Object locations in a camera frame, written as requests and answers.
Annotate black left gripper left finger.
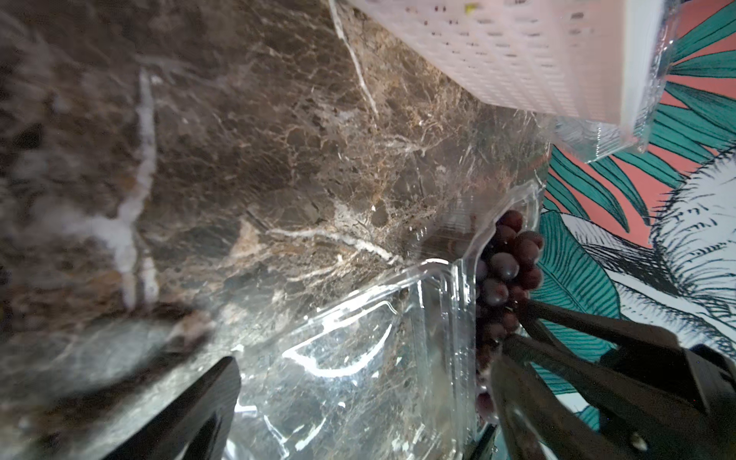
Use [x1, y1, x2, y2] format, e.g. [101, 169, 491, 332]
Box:
[105, 356, 242, 460]

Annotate white perforated plastic basket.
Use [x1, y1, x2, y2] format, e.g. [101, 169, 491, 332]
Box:
[347, 0, 668, 128]

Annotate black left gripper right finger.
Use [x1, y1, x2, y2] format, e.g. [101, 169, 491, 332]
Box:
[491, 356, 630, 459]

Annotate purple grape bunch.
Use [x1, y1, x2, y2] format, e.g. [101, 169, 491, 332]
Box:
[475, 210, 544, 425]

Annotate clear plastic clamshell container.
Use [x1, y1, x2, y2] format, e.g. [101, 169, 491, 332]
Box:
[224, 181, 542, 459]

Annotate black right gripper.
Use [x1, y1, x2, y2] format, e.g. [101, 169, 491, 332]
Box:
[503, 300, 735, 459]

